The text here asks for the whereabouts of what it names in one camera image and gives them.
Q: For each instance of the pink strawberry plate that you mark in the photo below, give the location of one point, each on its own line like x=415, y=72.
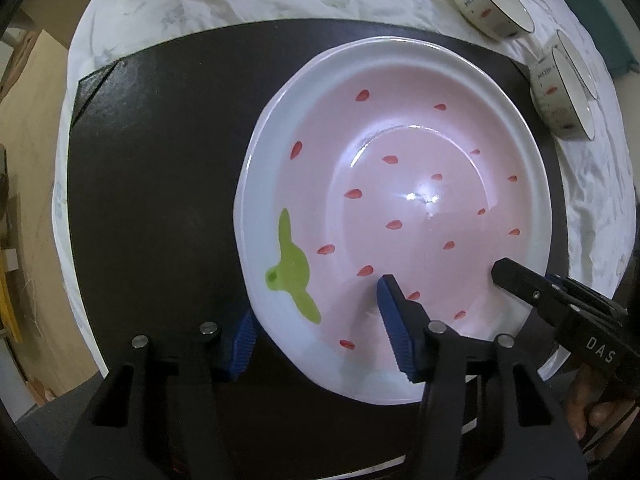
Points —
x=400, y=185

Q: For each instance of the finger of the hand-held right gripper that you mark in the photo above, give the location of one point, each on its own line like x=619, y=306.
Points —
x=590, y=297
x=520, y=280

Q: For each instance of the teal padded bed frame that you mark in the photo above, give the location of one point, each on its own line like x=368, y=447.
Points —
x=617, y=45

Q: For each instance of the yellow frame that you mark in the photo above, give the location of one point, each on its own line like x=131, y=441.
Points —
x=7, y=305

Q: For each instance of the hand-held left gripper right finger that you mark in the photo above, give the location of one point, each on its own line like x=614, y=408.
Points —
x=397, y=330

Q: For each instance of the white bowl with dark rim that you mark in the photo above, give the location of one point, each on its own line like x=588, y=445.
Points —
x=552, y=100
x=582, y=67
x=480, y=5

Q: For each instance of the black board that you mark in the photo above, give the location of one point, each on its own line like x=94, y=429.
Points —
x=150, y=210

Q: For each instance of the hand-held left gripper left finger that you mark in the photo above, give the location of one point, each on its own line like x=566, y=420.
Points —
x=240, y=345

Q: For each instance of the person's right hand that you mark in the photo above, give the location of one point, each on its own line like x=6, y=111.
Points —
x=590, y=410

